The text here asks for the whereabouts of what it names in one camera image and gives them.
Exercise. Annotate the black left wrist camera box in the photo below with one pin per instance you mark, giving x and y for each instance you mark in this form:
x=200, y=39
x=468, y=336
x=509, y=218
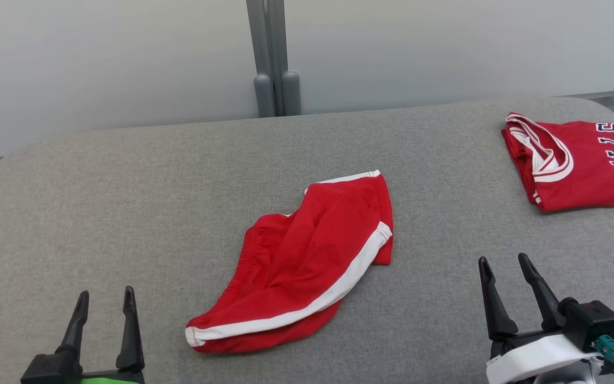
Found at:
x=48, y=370

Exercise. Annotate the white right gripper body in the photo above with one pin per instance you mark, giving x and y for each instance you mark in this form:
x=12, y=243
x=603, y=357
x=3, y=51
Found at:
x=536, y=357

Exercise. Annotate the red shorts with white stripe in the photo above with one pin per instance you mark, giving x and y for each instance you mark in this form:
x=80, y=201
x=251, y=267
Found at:
x=296, y=266

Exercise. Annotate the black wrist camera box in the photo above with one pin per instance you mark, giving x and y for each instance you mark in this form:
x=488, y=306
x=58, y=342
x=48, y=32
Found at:
x=597, y=322
x=48, y=370

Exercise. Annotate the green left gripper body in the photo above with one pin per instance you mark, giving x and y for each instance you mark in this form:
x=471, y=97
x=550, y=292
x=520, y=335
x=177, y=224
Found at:
x=112, y=377

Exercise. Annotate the grey fabric sofa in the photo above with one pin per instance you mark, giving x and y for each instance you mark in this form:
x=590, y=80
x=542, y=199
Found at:
x=126, y=213

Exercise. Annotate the grey partition post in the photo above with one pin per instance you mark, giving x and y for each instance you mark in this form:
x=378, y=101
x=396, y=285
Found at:
x=288, y=53
x=261, y=53

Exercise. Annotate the red jersey with lettering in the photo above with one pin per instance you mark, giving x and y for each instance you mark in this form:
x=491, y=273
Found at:
x=589, y=176

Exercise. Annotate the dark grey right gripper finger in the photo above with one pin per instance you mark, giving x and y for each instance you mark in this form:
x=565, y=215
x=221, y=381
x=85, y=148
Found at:
x=544, y=298
x=496, y=309

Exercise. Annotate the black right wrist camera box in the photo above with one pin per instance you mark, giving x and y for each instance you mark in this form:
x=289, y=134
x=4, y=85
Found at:
x=597, y=322

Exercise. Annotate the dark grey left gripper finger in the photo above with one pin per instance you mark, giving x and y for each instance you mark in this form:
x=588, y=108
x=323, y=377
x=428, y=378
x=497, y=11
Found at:
x=75, y=325
x=131, y=336

